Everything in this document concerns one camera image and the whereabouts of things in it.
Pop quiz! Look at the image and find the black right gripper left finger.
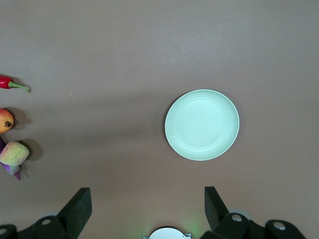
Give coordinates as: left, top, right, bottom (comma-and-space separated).
0, 187, 92, 239

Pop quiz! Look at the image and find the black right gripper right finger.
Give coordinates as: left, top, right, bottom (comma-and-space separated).
204, 186, 307, 239

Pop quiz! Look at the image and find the red yellow pomegranate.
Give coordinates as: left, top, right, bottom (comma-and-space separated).
0, 108, 14, 134

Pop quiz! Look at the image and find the red chili pepper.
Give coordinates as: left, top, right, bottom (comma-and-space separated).
0, 74, 30, 93

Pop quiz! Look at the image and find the purple eggplant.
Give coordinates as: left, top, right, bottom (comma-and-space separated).
0, 136, 22, 181

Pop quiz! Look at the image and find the light green round plate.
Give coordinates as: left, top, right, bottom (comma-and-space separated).
164, 89, 240, 161

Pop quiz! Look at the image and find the brown table mat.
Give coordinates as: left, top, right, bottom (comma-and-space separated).
0, 0, 319, 239

